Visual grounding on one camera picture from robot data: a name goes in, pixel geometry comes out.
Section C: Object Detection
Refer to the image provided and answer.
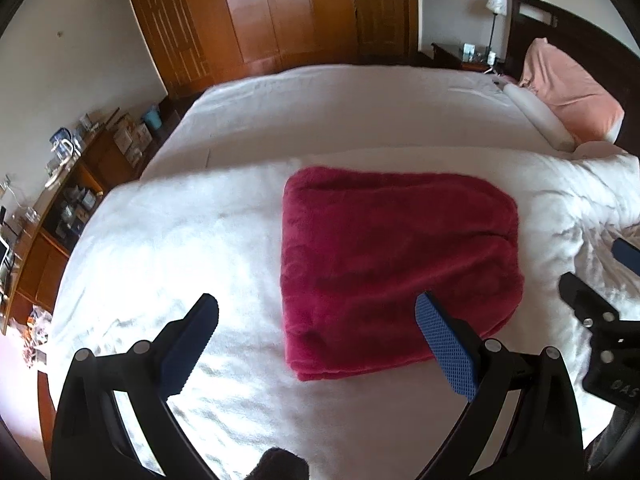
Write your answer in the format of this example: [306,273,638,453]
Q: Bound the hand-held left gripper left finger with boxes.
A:
[51,292,221,480]

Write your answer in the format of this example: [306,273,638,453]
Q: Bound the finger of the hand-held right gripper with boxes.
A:
[558,272,640,361]
[611,237,640,273]

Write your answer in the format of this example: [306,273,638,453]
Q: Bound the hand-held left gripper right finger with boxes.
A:
[414,290,586,480]

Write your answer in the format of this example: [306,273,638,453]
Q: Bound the red fleece blanket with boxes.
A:
[281,165,526,382]

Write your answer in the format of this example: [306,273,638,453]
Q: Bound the white fleece blanket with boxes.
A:
[47,147,640,480]

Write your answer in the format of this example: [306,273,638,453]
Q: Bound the salmon pink quilt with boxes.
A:
[572,141,630,160]

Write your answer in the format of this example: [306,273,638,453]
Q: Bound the dark cloth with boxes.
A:
[244,447,311,480]

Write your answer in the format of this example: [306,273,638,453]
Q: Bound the pile of clutter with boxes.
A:
[19,304,52,367]

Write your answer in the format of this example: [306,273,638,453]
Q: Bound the white pillow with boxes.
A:
[502,82,576,151]

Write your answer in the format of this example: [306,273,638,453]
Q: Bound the brown wooden cabinet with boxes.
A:
[0,107,181,336]

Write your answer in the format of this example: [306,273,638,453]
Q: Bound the salmon pink pillow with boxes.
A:
[517,37,626,145]

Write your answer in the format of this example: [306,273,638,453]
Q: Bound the white device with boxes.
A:
[0,237,15,281]

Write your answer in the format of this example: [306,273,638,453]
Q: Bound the stack of white boxes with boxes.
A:
[112,112,152,162]

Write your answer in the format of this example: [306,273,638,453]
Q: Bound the dark wooden headboard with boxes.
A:
[502,0,640,156]

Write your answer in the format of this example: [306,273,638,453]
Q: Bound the clear water jug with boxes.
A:
[49,127,82,162]

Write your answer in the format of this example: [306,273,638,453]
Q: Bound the white bed sheet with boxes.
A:
[140,62,561,181]

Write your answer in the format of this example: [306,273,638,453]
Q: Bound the dark wooden nightstand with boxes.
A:
[431,41,501,72]

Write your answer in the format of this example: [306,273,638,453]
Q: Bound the white shade bedside lamp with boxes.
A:
[484,0,508,56]

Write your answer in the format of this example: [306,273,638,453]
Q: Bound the brown wooden wardrobe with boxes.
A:
[90,0,420,98]

